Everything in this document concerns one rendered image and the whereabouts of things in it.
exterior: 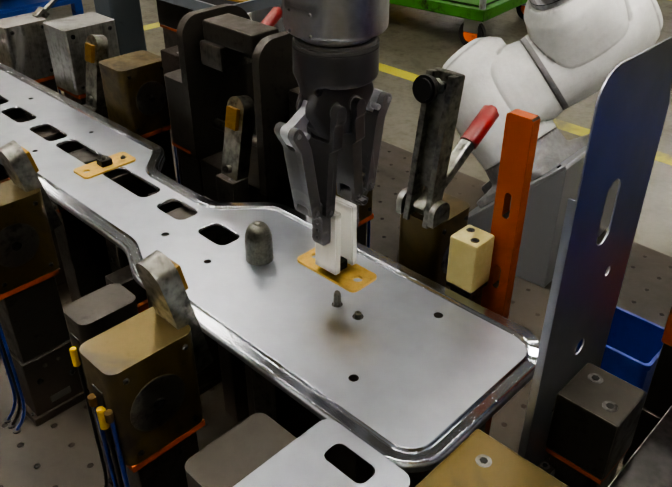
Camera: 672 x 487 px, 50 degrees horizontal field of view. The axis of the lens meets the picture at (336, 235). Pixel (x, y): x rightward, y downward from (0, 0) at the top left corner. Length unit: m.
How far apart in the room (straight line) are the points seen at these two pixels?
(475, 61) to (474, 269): 0.65
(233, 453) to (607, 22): 0.95
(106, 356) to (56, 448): 0.44
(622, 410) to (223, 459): 0.33
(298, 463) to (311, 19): 0.36
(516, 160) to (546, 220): 0.55
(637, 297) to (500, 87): 0.44
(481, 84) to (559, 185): 0.24
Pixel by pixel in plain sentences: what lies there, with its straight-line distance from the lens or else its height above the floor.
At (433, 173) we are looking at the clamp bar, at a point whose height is 1.11.
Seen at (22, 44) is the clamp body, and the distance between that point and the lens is 1.63.
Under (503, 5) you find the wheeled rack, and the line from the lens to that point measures 4.90.
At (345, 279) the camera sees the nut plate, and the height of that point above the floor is 1.05.
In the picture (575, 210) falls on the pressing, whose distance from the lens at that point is 0.46.
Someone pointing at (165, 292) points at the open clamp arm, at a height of 1.09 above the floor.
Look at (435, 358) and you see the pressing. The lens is 0.72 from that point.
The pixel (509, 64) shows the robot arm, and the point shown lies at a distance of 1.35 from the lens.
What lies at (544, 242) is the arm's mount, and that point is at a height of 0.79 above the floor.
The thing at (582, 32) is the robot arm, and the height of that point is 1.12.
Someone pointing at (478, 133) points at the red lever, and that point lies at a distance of 0.86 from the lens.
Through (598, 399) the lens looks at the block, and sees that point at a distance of 0.59.
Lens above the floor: 1.47
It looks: 32 degrees down
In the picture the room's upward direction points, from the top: straight up
